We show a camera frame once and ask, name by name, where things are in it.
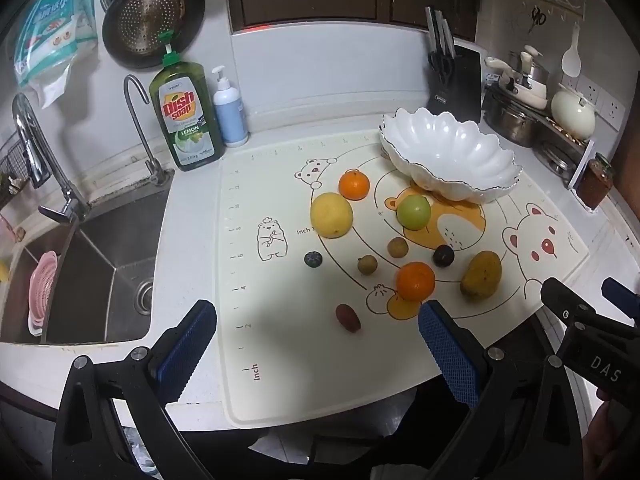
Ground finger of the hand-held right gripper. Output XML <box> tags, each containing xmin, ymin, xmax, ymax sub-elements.
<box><xmin>602</xmin><ymin>277</ymin><xmax>640</xmax><ymax>323</ymax></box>
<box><xmin>541</xmin><ymin>277</ymin><xmax>596</xmax><ymax>326</ymax></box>

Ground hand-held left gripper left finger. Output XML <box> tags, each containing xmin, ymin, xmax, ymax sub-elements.
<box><xmin>52</xmin><ymin>300</ymin><xmax>218</xmax><ymax>480</ymax></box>

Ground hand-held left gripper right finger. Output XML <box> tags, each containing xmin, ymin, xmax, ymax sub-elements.
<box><xmin>418</xmin><ymin>300</ymin><xmax>585</xmax><ymax>480</ymax></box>

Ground orange tangerine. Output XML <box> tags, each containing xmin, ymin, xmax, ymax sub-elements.
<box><xmin>396</xmin><ymin>261</ymin><xmax>437</xmax><ymax>302</ymax></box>
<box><xmin>338</xmin><ymin>170</ymin><xmax>371</xmax><ymax>201</ymax></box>

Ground yellow-brown mango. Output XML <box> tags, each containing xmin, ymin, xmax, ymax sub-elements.
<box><xmin>460</xmin><ymin>251</ymin><xmax>502</xmax><ymax>301</ymax></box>

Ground red date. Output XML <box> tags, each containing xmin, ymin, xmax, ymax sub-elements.
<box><xmin>335</xmin><ymin>303</ymin><xmax>361</xmax><ymax>333</ymax></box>

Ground green apple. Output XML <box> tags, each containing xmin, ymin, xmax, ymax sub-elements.
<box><xmin>397</xmin><ymin>195</ymin><xmax>432</xmax><ymax>230</ymax></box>

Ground yellow lemon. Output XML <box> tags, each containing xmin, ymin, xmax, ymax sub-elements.
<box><xmin>310</xmin><ymin>192</ymin><xmax>355</xmax><ymax>239</ymax></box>

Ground white scalloped bowl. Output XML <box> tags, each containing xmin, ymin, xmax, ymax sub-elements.
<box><xmin>378</xmin><ymin>107</ymin><xmax>521</xmax><ymax>205</ymax></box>

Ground person's right hand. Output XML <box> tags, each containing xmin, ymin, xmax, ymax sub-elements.
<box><xmin>585</xmin><ymin>400</ymin><xmax>640</xmax><ymax>480</ymax></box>

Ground cream bear-print silicone mat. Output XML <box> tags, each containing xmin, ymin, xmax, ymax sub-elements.
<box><xmin>214</xmin><ymin>130</ymin><xmax>591</xmax><ymax>428</ymax></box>

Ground glass jar with red sauce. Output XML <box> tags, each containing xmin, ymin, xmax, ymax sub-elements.
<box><xmin>575</xmin><ymin>152</ymin><xmax>615</xmax><ymax>211</ymax></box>

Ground stainless steel sink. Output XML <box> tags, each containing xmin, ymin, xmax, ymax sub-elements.
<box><xmin>0</xmin><ymin>185</ymin><xmax>171</xmax><ymax>346</ymax></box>

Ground steel pan lid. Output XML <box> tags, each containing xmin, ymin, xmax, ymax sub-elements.
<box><xmin>537</xmin><ymin>140</ymin><xmax>581</xmax><ymax>176</ymax></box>

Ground metal countertop shelf rack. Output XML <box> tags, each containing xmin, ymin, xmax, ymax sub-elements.
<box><xmin>482</xmin><ymin>85</ymin><xmax>596</xmax><ymax>191</ymax></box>

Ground cream round kettle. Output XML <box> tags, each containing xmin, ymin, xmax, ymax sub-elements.
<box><xmin>551</xmin><ymin>89</ymin><xmax>597</xmax><ymax>141</ymax></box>

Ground slim gooseneck faucet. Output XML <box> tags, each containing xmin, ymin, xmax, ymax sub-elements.
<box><xmin>123</xmin><ymin>75</ymin><xmax>175</xmax><ymax>186</ymax></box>

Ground stainless steel pot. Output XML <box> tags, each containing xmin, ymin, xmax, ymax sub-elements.
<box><xmin>482</xmin><ymin>87</ymin><xmax>546</xmax><ymax>148</ymax></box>

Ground black knife block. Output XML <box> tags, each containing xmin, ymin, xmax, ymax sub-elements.
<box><xmin>426</xmin><ymin>42</ymin><xmax>483</xmax><ymax>123</ymax></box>

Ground green dish soap bottle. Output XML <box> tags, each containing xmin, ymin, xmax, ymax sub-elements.
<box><xmin>149</xmin><ymin>32</ymin><xmax>225</xmax><ymax>172</ymax></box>

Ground white blue pump bottle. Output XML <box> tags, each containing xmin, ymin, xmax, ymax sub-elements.
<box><xmin>211</xmin><ymin>65</ymin><xmax>250</xmax><ymax>148</ymax></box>

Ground white rice paddle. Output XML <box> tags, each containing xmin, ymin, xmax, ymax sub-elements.
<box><xmin>561</xmin><ymin>22</ymin><xmax>582</xmax><ymax>78</ymax></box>

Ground black kitchen scissors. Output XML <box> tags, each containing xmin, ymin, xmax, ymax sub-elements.
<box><xmin>428</xmin><ymin>52</ymin><xmax>453</xmax><ymax>83</ymax></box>

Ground chrome kitchen faucet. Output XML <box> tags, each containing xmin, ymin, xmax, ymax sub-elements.
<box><xmin>12</xmin><ymin>92</ymin><xmax>91</xmax><ymax>223</ymax></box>

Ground black pan with colander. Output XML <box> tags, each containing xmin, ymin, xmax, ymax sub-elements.
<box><xmin>102</xmin><ymin>0</ymin><xmax>206</xmax><ymax>70</ymax></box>

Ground teal tissue pack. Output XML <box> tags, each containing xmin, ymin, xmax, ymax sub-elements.
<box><xmin>70</xmin><ymin>0</ymin><xmax>99</xmax><ymax>53</ymax></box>
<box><xmin>12</xmin><ymin>0</ymin><xmax>81</xmax><ymax>108</ymax></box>

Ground white wall outlets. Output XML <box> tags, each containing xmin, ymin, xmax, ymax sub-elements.
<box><xmin>562</xmin><ymin>77</ymin><xmax>626</xmax><ymax>121</ymax></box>

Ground black wire sink basket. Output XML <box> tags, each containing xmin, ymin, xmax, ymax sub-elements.
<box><xmin>0</xmin><ymin>135</ymin><xmax>36</xmax><ymax>206</ymax></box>

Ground steel-handled knife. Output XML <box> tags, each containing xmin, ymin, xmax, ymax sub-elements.
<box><xmin>442</xmin><ymin>17</ymin><xmax>457</xmax><ymax>58</ymax></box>
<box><xmin>434</xmin><ymin>10</ymin><xmax>448</xmax><ymax>56</ymax></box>
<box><xmin>425</xmin><ymin>6</ymin><xmax>440</xmax><ymax>56</ymax></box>

